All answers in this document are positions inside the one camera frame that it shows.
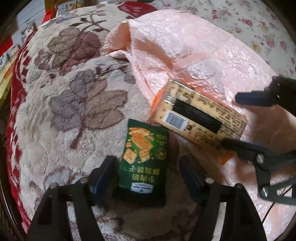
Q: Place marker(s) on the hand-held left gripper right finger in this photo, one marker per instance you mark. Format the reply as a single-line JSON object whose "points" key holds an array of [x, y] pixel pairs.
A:
{"points": [[192, 179]]}

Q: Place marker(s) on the floral fleece blanket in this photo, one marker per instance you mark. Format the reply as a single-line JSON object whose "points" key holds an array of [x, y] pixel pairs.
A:
{"points": [[57, 139]]}

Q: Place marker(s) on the pink quilted blanket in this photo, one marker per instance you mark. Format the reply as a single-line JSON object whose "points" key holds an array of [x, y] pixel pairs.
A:
{"points": [[185, 46]]}

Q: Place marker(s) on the orange cracker box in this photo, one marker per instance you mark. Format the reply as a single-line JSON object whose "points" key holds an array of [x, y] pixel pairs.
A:
{"points": [[196, 115]]}

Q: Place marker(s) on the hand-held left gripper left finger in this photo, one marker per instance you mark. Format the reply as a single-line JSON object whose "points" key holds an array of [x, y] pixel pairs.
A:
{"points": [[104, 179]]}

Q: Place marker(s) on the floral bed sheet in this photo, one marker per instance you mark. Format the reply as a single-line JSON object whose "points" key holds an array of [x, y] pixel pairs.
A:
{"points": [[242, 23]]}

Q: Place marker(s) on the green cracker packet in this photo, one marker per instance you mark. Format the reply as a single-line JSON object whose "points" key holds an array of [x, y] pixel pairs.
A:
{"points": [[143, 162]]}

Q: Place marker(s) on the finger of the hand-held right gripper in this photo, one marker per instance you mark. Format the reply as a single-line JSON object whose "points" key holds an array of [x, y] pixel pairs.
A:
{"points": [[242, 149], [254, 98]]}

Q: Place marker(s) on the light wooden chair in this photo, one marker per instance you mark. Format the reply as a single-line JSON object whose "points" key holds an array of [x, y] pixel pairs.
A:
{"points": [[53, 4]]}

